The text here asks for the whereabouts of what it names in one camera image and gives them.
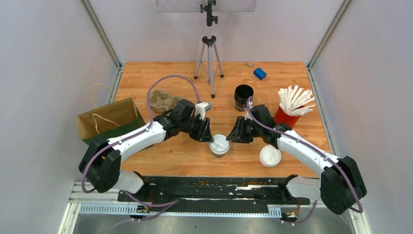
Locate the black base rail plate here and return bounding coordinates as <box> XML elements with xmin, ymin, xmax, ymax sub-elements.
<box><xmin>69</xmin><ymin>175</ymin><xmax>323</xmax><ymax>217</ymax></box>

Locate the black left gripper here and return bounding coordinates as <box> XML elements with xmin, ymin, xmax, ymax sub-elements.
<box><xmin>181</xmin><ymin>114</ymin><xmax>215</xmax><ymax>143</ymax></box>

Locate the black paper cup stack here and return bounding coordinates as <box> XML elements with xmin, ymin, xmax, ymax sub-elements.
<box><xmin>234</xmin><ymin>84</ymin><xmax>254</xmax><ymax>111</ymax></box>

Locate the grey camera tripod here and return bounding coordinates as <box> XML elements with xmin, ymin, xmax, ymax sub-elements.
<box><xmin>194</xmin><ymin>0</ymin><xmax>224</xmax><ymax>98</ymax></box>

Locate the red straw holder cup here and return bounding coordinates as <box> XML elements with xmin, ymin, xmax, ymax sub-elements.
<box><xmin>273</xmin><ymin>107</ymin><xmax>301</xmax><ymax>128</ymax></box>

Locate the grey pulp cup carrier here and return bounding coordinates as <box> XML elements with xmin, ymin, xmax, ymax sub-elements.
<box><xmin>149</xmin><ymin>89</ymin><xmax>182</xmax><ymax>113</ymax></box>

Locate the brown coffee cup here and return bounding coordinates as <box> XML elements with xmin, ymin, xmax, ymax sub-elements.
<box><xmin>212</xmin><ymin>152</ymin><xmax>226</xmax><ymax>158</ymax></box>

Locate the small tan block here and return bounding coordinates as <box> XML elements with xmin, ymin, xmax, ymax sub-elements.
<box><xmin>244</xmin><ymin>62</ymin><xmax>254</xmax><ymax>68</ymax></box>

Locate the white plastic lid stack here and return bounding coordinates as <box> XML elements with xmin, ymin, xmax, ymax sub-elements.
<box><xmin>259</xmin><ymin>145</ymin><xmax>282</xmax><ymax>168</ymax></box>

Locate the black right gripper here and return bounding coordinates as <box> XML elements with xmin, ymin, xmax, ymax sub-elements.
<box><xmin>226</xmin><ymin>117</ymin><xmax>262</xmax><ymax>144</ymax></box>

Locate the green paper bag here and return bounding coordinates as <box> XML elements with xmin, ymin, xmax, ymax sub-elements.
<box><xmin>77</xmin><ymin>97</ymin><xmax>146</xmax><ymax>145</ymax></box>

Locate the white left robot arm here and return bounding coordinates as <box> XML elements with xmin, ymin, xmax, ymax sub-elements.
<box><xmin>78</xmin><ymin>99</ymin><xmax>213</xmax><ymax>201</ymax></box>

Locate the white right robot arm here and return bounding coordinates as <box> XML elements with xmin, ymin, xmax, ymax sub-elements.
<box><xmin>226</xmin><ymin>104</ymin><xmax>367</xmax><ymax>215</ymax></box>

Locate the blue small block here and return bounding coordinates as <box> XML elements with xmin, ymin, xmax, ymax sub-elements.
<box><xmin>253</xmin><ymin>68</ymin><xmax>267</xmax><ymax>80</ymax></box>

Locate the white single cup lid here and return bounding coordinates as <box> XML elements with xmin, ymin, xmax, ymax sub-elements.
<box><xmin>209</xmin><ymin>134</ymin><xmax>230</xmax><ymax>153</ymax></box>

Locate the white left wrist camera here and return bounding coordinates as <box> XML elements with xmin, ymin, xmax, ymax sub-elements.
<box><xmin>194</xmin><ymin>102</ymin><xmax>212</xmax><ymax>120</ymax></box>

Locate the white wrapped straws bundle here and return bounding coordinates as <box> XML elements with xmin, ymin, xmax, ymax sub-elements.
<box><xmin>278</xmin><ymin>85</ymin><xmax>316</xmax><ymax>117</ymax></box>

